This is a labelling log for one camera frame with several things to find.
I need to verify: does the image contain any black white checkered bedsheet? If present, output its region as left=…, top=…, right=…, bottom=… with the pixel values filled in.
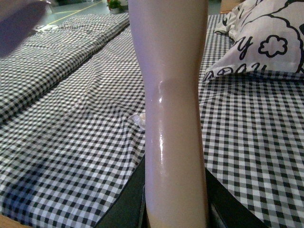
left=0, top=14, right=304, bottom=228

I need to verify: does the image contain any crumpled clear plastic wrapper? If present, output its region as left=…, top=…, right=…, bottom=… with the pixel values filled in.
left=129, top=112, right=146, bottom=130

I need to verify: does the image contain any white pillow black cartoon print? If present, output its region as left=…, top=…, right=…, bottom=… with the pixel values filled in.
left=203, top=0, right=304, bottom=82

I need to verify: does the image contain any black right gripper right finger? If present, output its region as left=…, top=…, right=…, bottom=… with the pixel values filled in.
left=206, top=170, right=267, bottom=228

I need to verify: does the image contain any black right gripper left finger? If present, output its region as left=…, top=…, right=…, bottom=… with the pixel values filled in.
left=95, top=158, right=145, bottom=228

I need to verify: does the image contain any green potted plant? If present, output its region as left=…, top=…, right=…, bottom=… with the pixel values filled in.
left=107, top=0, right=124, bottom=14

